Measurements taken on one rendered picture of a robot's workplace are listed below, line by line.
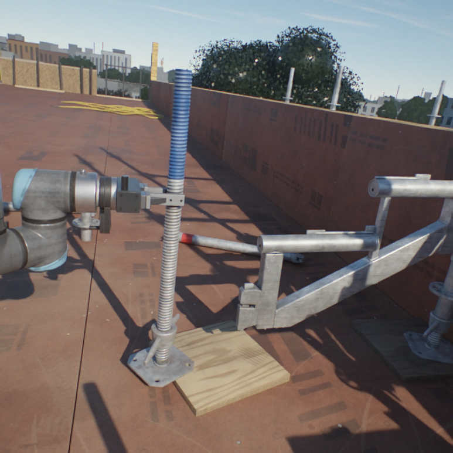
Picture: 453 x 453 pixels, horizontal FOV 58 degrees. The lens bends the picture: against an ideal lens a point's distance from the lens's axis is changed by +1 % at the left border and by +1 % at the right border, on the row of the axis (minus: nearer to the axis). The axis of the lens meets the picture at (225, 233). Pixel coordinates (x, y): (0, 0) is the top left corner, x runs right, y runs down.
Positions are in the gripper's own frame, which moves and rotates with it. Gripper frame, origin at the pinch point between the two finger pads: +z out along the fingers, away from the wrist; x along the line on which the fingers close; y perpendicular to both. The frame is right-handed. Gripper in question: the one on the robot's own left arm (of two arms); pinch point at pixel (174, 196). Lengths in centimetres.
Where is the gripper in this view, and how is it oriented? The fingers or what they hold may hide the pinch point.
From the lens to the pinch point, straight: 96.8
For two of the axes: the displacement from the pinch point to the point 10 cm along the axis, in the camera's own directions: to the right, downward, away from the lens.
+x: -2.4, -3.6, 9.0
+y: 1.2, -9.3, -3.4
